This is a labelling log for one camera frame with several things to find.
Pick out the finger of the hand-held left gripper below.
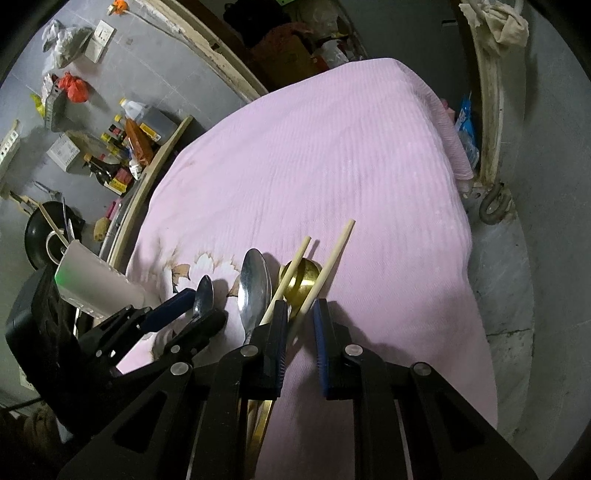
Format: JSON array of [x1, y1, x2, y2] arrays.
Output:
[[76, 287, 197, 357], [115, 308, 228, 376]]

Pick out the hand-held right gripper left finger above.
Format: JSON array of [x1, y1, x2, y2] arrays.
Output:
[[55, 299, 289, 480]]

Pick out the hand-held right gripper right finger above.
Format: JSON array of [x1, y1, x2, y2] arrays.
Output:
[[313, 298, 539, 480]]

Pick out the small steel spoon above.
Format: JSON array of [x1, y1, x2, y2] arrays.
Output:
[[191, 274, 215, 324]]

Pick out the large steel spoon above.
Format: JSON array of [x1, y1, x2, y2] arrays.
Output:
[[238, 248, 273, 344]]

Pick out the golden spoon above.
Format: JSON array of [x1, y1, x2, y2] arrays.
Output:
[[247, 258, 324, 480]]

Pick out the wooden chopstick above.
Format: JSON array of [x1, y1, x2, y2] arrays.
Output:
[[288, 219, 356, 333], [259, 236, 312, 326]]

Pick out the black wok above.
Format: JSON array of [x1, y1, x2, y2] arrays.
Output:
[[25, 198, 86, 271]]

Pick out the wooden spatula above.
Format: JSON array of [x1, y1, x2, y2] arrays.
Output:
[[37, 203, 70, 245]]

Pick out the yellow label sauce bottle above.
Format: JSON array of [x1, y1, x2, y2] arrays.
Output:
[[83, 154, 134, 195]]

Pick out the orange spice bag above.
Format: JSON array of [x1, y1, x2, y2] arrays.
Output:
[[124, 119, 153, 167]]

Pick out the dark sauce bottle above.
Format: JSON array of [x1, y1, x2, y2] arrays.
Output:
[[99, 133, 129, 160]]

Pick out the white hanging box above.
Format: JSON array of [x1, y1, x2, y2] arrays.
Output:
[[46, 134, 86, 174]]

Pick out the large oil jug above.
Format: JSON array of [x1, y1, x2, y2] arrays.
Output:
[[121, 99, 178, 141]]

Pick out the pink floral tablecloth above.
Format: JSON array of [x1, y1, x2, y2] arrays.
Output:
[[115, 58, 499, 480]]

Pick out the metal shackle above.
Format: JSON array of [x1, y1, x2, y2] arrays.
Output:
[[480, 182, 513, 224]]

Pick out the red plastic bag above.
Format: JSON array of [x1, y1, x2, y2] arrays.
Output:
[[55, 71, 90, 104]]

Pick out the blue plastic packets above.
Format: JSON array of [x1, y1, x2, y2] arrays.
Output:
[[455, 95, 478, 167]]

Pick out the clear bag of dried goods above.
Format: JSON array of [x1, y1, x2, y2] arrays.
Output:
[[44, 21, 93, 70]]

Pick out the dirty white rag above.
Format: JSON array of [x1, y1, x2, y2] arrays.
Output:
[[462, 0, 529, 47]]

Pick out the white plastic wall basket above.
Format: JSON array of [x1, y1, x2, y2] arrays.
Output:
[[0, 120, 21, 185]]

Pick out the grey wall shelf rack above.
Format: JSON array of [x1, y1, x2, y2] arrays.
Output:
[[44, 85, 68, 132]]

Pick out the worn door frame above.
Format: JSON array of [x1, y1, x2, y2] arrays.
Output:
[[157, 0, 504, 185]]

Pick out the white wall socket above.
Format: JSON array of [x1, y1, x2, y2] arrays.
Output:
[[85, 21, 116, 63]]

